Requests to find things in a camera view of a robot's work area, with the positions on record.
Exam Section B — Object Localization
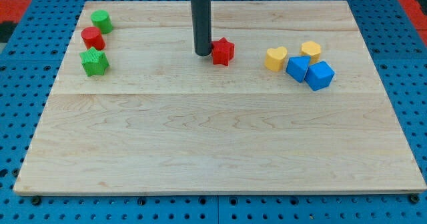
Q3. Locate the red star block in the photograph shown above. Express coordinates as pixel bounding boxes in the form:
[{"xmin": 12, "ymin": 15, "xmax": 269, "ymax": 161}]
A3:
[{"xmin": 211, "ymin": 37, "xmax": 235, "ymax": 66}]

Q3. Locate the wooden board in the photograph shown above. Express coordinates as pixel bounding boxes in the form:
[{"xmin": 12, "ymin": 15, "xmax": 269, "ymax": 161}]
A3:
[{"xmin": 14, "ymin": 1, "xmax": 426, "ymax": 196}]

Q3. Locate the yellow heart block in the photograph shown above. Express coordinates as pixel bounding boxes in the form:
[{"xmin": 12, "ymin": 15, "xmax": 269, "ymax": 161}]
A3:
[{"xmin": 264, "ymin": 46, "xmax": 288, "ymax": 72}]

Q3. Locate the blue triangle block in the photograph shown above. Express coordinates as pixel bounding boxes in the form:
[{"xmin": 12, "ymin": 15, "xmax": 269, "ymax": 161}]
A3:
[{"xmin": 285, "ymin": 55, "xmax": 311, "ymax": 83}]

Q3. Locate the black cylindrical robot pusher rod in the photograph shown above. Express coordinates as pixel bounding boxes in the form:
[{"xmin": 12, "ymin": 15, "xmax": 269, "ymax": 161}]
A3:
[{"xmin": 190, "ymin": 0, "xmax": 212, "ymax": 57}]

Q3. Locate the blue cube block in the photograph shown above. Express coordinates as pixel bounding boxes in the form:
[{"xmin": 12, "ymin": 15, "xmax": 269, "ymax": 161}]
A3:
[{"xmin": 305, "ymin": 61, "xmax": 335, "ymax": 91}]

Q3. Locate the yellow hexagon block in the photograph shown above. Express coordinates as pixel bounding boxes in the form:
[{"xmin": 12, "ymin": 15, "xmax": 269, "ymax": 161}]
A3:
[{"xmin": 300, "ymin": 41, "xmax": 322, "ymax": 64}]

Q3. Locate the green star block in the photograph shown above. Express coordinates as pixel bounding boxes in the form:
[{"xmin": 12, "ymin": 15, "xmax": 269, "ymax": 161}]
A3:
[{"xmin": 79, "ymin": 47, "xmax": 109, "ymax": 77}]

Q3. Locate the red cylinder block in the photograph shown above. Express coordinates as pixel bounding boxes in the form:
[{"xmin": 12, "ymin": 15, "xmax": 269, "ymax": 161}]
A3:
[{"xmin": 81, "ymin": 27, "xmax": 105, "ymax": 51}]

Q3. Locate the green cylinder block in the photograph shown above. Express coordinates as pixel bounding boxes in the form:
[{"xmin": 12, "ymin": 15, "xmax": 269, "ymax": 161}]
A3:
[{"xmin": 90, "ymin": 9, "xmax": 113, "ymax": 34}]

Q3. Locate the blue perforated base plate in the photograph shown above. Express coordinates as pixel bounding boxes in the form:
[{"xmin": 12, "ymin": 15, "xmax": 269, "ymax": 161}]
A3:
[{"xmin": 1, "ymin": 0, "xmax": 426, "ymax": 223}]

